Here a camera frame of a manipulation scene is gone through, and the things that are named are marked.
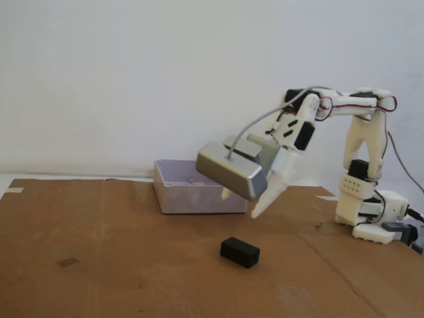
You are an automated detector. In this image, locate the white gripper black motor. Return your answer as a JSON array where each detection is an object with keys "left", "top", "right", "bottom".
[{"left": 220, "top": 112, "right": 316, "bottom": 219}]

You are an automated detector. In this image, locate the black rectangular block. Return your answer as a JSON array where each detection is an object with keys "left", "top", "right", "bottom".
[{"left": 219, "top": 235, "right": 261, "bottom": 270}]

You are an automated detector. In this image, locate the pale lilac plastic box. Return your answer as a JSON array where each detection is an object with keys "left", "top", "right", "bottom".
[{"left": 153, "top": 159, "right": 248, "bottom": 216}]

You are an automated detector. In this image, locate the silver wrist webcam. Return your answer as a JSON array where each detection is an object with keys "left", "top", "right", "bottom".
[{"left": 195, "top": 134, "right": 268, "bottom": 202}]

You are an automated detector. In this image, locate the brown cardboard sheet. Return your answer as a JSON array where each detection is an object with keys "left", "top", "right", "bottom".
[{"left": 0, "top": 178, "right": 424, "bottom": 318}]

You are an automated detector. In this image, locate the grey table clamp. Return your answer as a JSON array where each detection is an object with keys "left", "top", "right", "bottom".
[{"left": 382, "top": 221, "right": 424, "bottom": 256}]

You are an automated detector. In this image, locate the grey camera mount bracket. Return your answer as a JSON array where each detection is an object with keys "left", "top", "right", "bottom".
[{"left": 247, "top": 132, "right": 286, "bottom": 182}]

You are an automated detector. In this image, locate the black power cable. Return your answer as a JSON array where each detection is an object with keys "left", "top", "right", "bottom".
[{"left": 406, "top": 206, "right": 424, "bottom": 223}]

